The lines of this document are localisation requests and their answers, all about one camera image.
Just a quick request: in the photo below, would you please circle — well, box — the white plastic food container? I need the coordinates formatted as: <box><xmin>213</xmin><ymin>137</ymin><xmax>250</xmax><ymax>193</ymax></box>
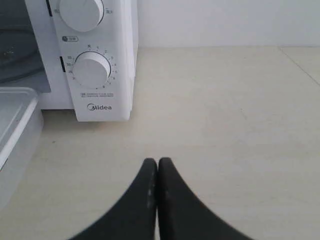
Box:
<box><xmin>0</xmin><ymin>86</ymin><xmax>44</xmax><ymax>209</ymax></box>

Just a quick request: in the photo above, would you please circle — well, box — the white Midea microwave oven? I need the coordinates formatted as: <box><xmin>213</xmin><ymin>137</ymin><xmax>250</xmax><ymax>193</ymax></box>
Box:
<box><xmin>0</xmin><ymin>0</ymin><xmax>139</xmax><ymax>122</ymax></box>

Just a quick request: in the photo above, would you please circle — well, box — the white lower timer knob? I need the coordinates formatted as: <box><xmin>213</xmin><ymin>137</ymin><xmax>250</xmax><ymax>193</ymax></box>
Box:
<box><xmin>72</xmin><ymin>51</ymin><xmax>111</xmax><ymax>88</ymax></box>

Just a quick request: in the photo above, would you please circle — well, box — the white upper power knob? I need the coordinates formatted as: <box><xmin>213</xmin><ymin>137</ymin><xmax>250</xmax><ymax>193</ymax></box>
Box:
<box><xmin>58</xmin><ymin>0</ymin><xmax>104</xmax><ymax>33</ymax></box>

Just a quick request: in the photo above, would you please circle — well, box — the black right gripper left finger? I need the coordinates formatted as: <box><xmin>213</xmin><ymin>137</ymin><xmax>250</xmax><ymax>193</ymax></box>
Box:
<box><xmin>72</xmin><ymin>158</ymin><xmax>158</xmax><ymax>240</ymax></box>

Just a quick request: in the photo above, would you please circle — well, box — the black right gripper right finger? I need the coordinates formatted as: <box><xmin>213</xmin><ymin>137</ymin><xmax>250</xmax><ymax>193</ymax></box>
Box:
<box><xmin>157</xmin><ymin>157</ymin><xmax>250</xmax><ymax>240</ymax></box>

